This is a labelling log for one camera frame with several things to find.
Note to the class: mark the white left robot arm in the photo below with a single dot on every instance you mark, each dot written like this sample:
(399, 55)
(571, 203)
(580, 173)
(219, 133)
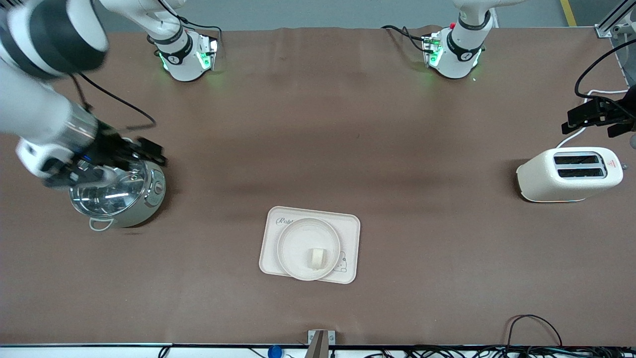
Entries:
(457, 54)

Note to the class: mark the aluminium frame profile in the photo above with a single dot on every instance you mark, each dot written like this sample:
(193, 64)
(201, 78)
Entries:
(613, 22)

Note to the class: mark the blue round cap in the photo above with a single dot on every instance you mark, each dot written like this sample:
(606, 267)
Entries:
(275, 352)

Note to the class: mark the cream rabbit print tray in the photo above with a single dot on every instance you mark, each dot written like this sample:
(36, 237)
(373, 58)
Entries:
(271, 258)

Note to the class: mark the glass pot lid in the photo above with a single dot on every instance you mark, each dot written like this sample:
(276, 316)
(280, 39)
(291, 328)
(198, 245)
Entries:
(114, 194)

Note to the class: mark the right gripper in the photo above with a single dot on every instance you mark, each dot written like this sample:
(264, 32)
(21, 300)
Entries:
(110, 143)

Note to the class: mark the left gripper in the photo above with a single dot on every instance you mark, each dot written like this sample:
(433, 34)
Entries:
(612, 112)

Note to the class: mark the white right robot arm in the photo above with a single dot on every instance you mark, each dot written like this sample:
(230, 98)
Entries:
(30, 109)

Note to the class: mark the brown table cover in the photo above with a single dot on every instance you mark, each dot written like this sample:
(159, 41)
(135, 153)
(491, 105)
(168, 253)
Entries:
(318, 124)

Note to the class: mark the small pale bun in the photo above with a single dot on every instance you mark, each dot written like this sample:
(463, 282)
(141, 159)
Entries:
(316, 259)

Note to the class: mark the round cream plate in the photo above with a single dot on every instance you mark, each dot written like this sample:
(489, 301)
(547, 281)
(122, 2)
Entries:
(298, 243)

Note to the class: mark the cream two-slot toaster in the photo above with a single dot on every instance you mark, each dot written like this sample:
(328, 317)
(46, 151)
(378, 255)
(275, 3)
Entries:
(546, 181)

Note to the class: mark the grey metal bracket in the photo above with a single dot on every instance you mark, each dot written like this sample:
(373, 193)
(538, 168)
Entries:
(320, 343)

